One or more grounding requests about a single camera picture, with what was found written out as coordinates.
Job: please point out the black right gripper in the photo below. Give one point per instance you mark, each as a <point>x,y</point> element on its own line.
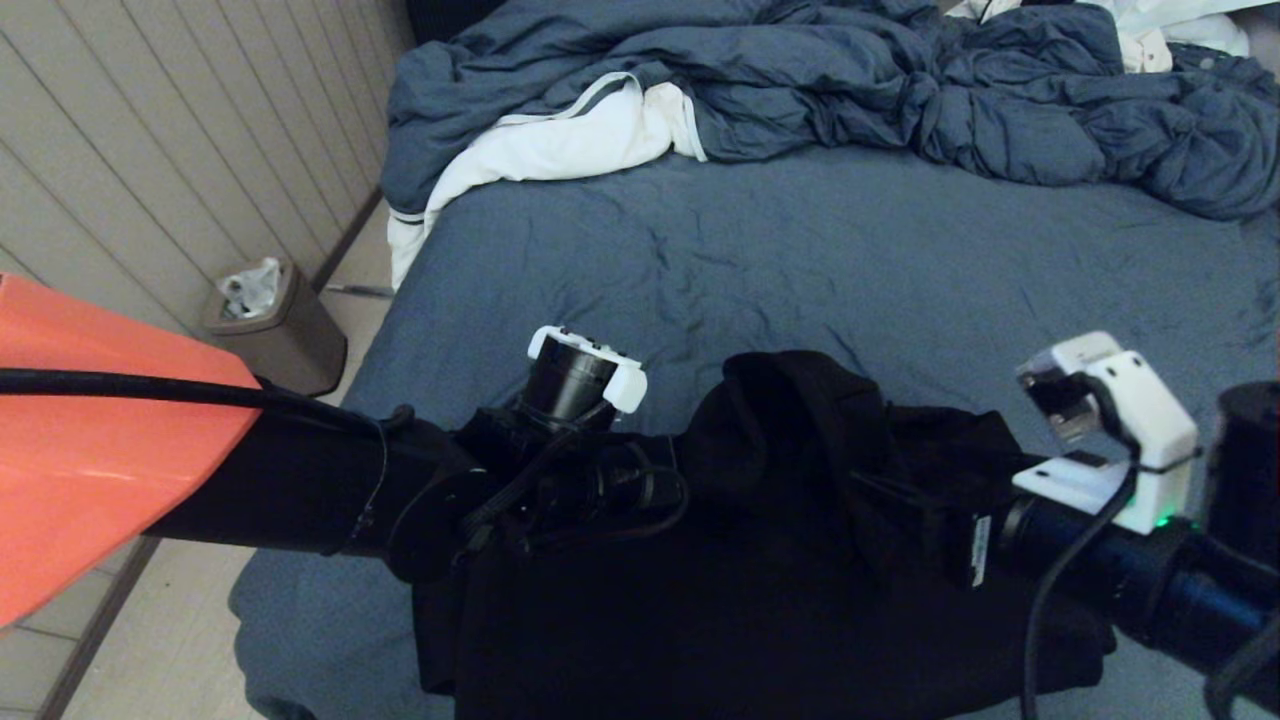
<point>970,550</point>

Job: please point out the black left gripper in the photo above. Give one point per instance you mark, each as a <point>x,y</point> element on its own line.
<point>640,485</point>

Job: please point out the black zip hoodie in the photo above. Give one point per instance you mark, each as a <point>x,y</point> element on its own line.
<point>780,600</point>

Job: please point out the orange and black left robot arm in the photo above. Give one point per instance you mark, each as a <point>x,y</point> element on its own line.
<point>100,450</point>

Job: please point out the blue bed sheet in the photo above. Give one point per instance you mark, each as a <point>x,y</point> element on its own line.
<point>800,250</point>

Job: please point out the grey metal rod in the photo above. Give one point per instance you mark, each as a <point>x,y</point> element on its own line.
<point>360,290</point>

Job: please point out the white garment with grey stripe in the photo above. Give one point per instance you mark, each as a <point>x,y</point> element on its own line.
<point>560,140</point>

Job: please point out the beige trash bin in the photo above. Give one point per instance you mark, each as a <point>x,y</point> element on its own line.
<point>290,340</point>

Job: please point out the clear plastic bin bag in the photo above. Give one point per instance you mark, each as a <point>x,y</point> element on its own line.
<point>248,288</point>

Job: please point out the rumpled blue duvet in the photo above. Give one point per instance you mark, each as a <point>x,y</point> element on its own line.
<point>800,70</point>

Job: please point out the black headboard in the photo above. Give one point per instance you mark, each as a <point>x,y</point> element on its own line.
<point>440,15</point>

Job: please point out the cream rumpled garment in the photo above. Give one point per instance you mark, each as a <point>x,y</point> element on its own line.
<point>1150,50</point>

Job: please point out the white pillow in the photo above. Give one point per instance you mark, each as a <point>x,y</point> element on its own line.
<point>1195,30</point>

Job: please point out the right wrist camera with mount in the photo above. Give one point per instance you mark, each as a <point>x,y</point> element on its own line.
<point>1110,440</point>

